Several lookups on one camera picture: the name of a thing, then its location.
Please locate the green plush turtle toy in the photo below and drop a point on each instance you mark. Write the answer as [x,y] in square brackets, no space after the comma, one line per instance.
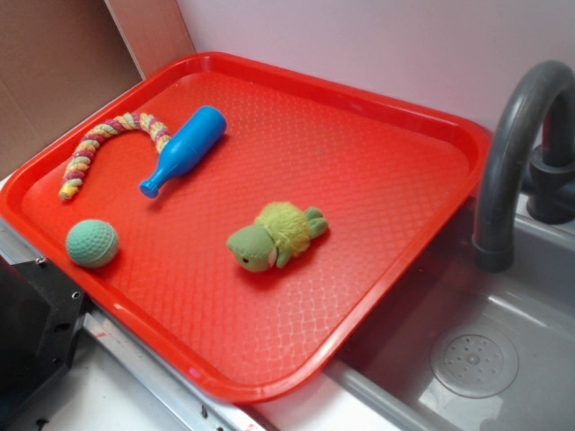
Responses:
[279,233]

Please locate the red plastic tray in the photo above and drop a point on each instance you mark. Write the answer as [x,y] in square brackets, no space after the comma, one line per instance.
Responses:
[387,175]

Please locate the grey curved faucet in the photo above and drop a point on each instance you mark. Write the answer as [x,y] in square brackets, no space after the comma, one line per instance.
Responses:
[532,152]

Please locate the grey plastic sink basin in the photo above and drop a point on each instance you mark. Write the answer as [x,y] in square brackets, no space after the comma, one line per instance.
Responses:
[386,361]

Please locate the blue toy bottle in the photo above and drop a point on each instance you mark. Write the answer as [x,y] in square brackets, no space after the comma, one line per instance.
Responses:
[186,149]

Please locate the brown cardboard panel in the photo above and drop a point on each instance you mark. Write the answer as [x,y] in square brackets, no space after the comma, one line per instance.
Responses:
[63,60]

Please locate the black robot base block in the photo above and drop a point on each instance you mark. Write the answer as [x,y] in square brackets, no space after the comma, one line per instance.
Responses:
[41,314]

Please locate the green rubber ball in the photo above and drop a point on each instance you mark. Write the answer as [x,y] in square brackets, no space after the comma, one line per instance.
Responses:
[92,243]

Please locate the round sink drain cover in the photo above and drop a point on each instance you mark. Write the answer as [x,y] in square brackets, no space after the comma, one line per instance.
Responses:
[474,362]

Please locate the multicolour braided rope toy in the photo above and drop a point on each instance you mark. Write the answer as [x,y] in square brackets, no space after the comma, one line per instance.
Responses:
[84,153]

